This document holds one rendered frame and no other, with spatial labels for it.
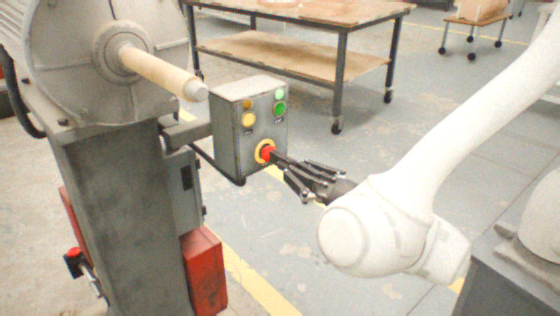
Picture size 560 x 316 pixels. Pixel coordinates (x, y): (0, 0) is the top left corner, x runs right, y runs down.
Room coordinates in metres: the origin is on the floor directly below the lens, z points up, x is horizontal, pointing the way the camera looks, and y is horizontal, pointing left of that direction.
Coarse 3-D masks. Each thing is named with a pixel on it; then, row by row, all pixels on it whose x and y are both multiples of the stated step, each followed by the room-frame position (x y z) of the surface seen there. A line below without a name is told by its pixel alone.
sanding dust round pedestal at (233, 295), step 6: (228, 288) 1.16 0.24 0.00; (234, 288) 1.16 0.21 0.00; (228, 294) 1.13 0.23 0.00; (234, 294) 1.13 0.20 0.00; (90, 300) 1.10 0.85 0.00; (96, 300) 1.10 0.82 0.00; (102, 300) 1.10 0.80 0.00; (228, 300) 1.10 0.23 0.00; (234, 300) 1.10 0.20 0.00; (72, 306) 1.07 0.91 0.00; (78, 306) 1.07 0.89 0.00; (84, 306) 1.07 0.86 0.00; (60, 312) 1.04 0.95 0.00
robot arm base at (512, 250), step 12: (504, 228) 0.76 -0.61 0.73; (516, 228) 0.75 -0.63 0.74; (516, 240) 0.70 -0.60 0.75; (504, 252) 0.69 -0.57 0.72; (516, 252) 0.68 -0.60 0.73; (528, 252) 0.65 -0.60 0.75; (516, 264) 0.65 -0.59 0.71; (528, 264) 0.64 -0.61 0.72; (540, 264) 0.62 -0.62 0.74; (552, 264) 0.61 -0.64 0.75; (540, 276) 0.61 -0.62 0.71; (552, 276) 0.60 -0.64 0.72; (552, 288) 0.58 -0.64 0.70
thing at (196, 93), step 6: (192, 84) 0.42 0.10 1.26; (198, 84) 0.42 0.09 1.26; (204, 84) 0.42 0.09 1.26; (186, 90) 0.42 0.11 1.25; (192, 90) 0.41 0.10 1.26; (198, 90) 0.41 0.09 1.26; (204, 90) 0.41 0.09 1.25; (192, 96) 0.41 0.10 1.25; (198, 96) 0.41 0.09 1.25; (204, 96) 0.41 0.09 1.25; (198, 102) 0.41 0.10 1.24
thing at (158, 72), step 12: (132, 48) 0.56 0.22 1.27; (132, 60) 0.52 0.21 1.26; (144, 60) 0.50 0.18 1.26; (156, 60) 0.49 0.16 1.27; (144, 72) 0.49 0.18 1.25; (156, 72) 0.47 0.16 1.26; (168, 72) 0.45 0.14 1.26; (180, 72) 0.44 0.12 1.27; (168, 84) 0.44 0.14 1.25; (180, 84) 0.42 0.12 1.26; (180, 96) 0.42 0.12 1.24
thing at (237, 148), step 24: (216, 96) 0.75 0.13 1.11; (240, 96) 0.73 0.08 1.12; (264, 96) 0.76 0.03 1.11; (216, 120) 0.75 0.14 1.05; (240, 120) 0.71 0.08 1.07; (264, 120) 0.76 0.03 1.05; (192, 144) 0.82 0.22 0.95; (216, 144) 0.76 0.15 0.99; (240, 144) 0.71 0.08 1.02; (264, 144) 0.76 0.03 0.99; (216, 168) 0.79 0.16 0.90; (240, 168) 0.71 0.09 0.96; (264, 168) 0.76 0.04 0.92
